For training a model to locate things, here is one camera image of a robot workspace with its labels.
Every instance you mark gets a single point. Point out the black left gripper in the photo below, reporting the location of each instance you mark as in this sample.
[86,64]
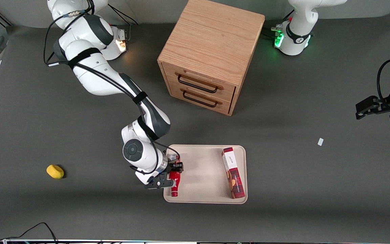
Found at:
[383,103]

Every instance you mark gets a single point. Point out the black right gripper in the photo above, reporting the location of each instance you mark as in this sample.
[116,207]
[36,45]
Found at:
[173,167]

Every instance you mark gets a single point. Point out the red ketchup bottle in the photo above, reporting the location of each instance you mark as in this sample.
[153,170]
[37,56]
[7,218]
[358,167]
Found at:
[175,188]

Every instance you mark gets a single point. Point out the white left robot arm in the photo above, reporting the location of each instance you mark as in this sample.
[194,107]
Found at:
[300,23]

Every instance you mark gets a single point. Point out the beige rectangular tray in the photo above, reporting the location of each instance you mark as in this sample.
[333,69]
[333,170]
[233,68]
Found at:
[205,176]

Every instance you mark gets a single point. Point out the small white paper scrap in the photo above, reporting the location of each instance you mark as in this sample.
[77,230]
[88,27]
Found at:
[320,141]

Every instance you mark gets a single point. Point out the red tartan cookie box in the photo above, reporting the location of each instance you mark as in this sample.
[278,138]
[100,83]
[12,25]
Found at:
[234,173]

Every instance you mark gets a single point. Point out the wooden drawer front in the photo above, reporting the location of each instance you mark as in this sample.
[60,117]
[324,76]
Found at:
[227,91]
[223,105]

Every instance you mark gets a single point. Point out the yellow lemon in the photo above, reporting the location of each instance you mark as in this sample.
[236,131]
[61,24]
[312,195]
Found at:
[55,171]

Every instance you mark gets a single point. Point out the wooden drawer cabinet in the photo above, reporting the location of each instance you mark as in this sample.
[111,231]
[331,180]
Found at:
[215,44]

